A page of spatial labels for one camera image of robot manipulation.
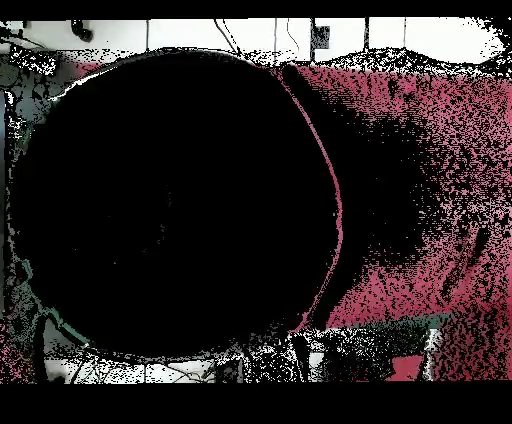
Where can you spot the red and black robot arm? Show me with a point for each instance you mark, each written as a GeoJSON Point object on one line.
{"type": "Point", "coordinates": [180, 200]}

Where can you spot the small dark grey square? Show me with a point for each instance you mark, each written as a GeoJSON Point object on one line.
{"type": "Point", "coordinates": [320, 38]}

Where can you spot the small black curved object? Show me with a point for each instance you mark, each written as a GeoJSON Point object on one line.
{"type": "Point", "coordinates": [84, 35]}

